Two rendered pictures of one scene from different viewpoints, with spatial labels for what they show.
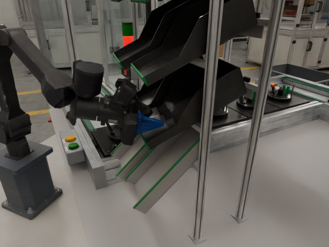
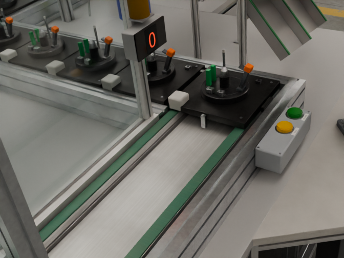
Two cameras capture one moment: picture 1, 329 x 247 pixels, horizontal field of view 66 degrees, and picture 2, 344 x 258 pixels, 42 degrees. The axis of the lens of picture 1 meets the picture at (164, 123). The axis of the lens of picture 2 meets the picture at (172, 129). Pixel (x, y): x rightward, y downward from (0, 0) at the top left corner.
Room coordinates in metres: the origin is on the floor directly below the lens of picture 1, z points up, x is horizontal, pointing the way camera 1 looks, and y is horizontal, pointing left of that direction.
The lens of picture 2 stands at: (1.61, 1.13, 1.66)
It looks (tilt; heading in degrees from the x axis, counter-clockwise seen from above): 36 degrees down; 245
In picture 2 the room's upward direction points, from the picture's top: 7 degrees counter-clockwise
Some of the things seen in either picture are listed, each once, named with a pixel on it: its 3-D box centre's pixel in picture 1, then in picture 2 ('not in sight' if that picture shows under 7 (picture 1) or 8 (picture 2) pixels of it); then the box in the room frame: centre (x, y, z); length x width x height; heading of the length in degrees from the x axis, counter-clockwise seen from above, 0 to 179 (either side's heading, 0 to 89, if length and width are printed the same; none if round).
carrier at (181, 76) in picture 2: not in sight; (151, 62); (1.10, -0.05, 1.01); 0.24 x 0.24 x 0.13; 28
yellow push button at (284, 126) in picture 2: (70, 139); (284, 128); (0.96, 0.41, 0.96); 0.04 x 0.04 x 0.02
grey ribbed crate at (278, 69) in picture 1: (296, 83); not in sight; (2.49, -1.34, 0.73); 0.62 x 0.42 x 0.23; 28
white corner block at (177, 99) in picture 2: not in sight; (178, 101); (1.12, 0.14, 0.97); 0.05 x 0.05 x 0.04; 28
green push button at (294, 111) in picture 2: (73, 146); (294, 113); (0.90, 0.38, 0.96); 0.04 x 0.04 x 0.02
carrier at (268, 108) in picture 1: (250, 98); not in sight; (1.33, -0.48, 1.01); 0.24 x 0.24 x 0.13; 28
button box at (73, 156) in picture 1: (71, 145); (283, 137); (0.96, 0.41, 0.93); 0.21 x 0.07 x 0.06; 28
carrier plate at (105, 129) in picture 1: (124, 136); (224, 94); (0.98, 0.18, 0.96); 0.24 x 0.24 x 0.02; 28
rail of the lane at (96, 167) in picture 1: (78, 128); (229, 179); (1.16, 0.44, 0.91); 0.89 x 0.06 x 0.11; 28
